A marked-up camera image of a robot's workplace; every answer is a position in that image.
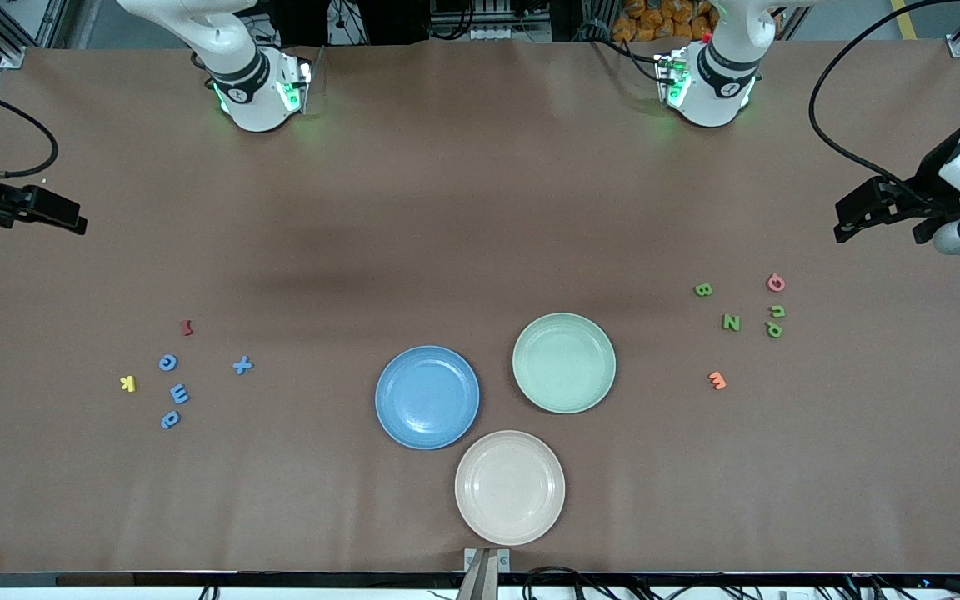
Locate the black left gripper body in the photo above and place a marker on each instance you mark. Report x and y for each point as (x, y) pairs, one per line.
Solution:
(932, 185)

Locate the green foam letter a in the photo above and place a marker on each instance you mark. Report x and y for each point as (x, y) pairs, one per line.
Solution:
(777, 331)

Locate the green foam letter N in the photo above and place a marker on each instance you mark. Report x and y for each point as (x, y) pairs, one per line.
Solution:
(731, 322)

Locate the green foam letter B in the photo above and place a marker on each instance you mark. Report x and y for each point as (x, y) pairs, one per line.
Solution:
(702, 290)

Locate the blue foam letter G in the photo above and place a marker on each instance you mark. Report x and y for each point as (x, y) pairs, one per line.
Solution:
(162, 362)

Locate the blue foam letter E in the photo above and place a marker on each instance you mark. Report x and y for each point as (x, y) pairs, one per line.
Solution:
(180, 394)

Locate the blue foam letter a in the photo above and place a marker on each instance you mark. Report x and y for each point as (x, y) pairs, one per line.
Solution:
(167, 422)

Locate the blue foam letter X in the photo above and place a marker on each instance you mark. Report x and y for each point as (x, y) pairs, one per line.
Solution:
(242, 365)

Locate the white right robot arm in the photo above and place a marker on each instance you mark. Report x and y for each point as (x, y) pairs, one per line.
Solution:
(251, 92)

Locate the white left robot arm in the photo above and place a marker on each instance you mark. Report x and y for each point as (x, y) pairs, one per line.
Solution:
(717, 92)

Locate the pink foam letter Q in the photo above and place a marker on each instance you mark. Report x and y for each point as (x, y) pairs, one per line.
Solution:
(770, 285)

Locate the yellow foam letter K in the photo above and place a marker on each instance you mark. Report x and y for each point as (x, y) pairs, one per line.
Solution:
(127, 383)

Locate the orange foam letter m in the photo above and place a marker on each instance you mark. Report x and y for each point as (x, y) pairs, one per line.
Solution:
(717, 381)

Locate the orange packaged items pile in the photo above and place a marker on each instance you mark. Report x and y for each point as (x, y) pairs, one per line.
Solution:
(655, 21)

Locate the green plate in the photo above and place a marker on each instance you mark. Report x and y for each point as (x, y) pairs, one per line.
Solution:
(564, 363)

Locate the brown table cover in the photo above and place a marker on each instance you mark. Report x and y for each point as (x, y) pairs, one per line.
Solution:
(480, 208)

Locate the white power strip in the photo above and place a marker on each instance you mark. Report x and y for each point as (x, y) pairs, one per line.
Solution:
(497, 33)

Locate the blue plate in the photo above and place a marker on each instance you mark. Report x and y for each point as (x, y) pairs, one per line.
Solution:
(427, 398)

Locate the beige plate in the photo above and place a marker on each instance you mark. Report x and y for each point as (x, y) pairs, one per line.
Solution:
(510, 487)

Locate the aluminium extrusion rail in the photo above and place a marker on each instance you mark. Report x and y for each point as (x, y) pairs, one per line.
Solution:
(488, 7)

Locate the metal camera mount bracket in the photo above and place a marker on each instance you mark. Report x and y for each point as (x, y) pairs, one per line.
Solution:
(473, 557)

